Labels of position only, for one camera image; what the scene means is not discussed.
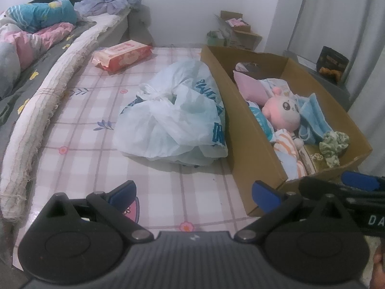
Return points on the orange white striped cloth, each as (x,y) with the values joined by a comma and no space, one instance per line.
(287,153)

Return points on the person's right hand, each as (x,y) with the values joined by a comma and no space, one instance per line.
(378,275)

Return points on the green small box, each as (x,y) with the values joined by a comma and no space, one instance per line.
(215,38)

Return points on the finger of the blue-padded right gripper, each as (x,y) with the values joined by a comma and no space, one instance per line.
(362,181)

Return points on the grey bed sheet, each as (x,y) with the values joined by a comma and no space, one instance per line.
(30,81)

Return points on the pink plaid floor mat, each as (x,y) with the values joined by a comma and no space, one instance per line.
(82,152)

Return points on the white curtain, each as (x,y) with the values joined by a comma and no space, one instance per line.
(354,28)

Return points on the green floral scrunchie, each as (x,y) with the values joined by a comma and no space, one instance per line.
(333,145)

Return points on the white blue plastic bag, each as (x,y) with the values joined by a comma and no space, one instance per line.
(177,116)

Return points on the white quilted mattress edge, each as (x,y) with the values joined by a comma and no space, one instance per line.
(36,112)

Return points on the left gripper black blue-padded own right finger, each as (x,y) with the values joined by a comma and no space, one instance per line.
(277,207)

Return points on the large brown cardboard box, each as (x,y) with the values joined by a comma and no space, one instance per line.
(250,155)

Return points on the pink wet wipes pack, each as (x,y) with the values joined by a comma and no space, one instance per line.
(121,55)

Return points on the gold foil package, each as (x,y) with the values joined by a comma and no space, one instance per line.
(312,159)

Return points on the pink pillow in box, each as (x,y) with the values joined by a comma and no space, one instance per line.
(250,88)

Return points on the dark snack bag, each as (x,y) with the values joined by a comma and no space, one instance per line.
(331,64)

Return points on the pink round plush toy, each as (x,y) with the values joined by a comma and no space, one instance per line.
(282,111)

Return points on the colourful rumpled quilt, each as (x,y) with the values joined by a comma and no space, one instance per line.
(27,32)

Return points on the small open cardboard box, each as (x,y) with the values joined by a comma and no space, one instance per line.
(236,31)

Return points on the light blue checked towel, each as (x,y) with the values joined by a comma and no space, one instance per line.
(313,124)

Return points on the purple clothes pile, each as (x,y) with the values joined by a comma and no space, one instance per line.
(87,8)

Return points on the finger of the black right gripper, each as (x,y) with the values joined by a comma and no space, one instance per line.
(314,189)

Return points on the left gripper black blue-padded own left finger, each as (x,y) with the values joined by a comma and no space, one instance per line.
(110,207)

